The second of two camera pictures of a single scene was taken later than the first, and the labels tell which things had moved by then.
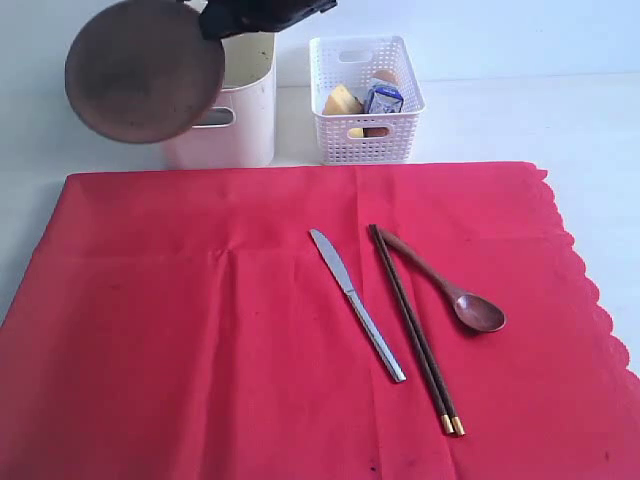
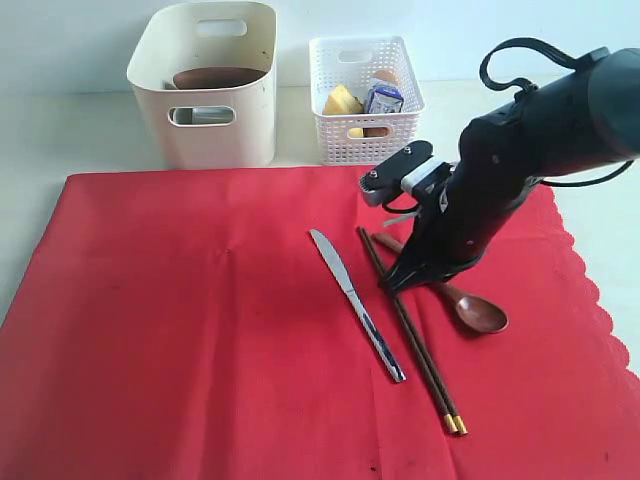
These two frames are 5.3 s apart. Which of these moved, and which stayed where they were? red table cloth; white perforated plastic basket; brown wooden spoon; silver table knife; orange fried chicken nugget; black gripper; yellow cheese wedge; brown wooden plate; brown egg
Moved: brown wooden plate; black gripper
Stayed: brown egg; orange fried chicken nugget; brown wooden spoon; white perforated plastic basket; red table cloth; silver table knife; yellow cheese wedge
